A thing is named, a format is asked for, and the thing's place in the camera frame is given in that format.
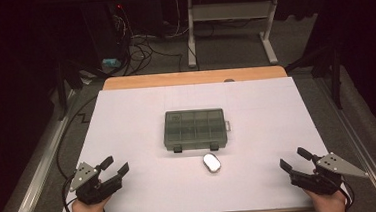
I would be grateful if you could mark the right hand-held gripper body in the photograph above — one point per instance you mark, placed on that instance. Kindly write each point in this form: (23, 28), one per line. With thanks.
(334, 166)

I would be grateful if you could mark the person's right hand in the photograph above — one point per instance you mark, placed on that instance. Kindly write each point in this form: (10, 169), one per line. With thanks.
(330, 206)

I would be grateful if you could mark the aluminium floor rail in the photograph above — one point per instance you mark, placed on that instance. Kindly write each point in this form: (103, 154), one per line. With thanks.
(351, 131)
(38, 173)

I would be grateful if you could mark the black stand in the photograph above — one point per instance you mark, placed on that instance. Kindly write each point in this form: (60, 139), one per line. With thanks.
(62, 94)
(336, 82)

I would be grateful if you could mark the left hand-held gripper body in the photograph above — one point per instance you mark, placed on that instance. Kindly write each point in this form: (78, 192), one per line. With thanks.
(84, 180)

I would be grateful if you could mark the dark equipment rack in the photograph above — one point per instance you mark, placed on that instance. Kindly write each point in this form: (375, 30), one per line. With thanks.
(103, 25)

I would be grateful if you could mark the white table mat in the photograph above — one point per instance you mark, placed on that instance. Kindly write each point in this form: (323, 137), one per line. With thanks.
(145, 139)

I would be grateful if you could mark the white oval case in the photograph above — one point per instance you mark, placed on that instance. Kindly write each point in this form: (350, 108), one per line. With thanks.
(211, 162)

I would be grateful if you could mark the green compartment organizer box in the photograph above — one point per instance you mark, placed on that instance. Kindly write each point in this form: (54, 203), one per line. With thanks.
(194, 129)

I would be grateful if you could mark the teal object on floor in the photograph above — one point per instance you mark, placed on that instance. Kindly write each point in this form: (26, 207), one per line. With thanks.
(111, 62)

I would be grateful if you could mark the white metal desk frame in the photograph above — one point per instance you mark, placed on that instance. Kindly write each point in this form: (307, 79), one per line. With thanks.
(232, 11)

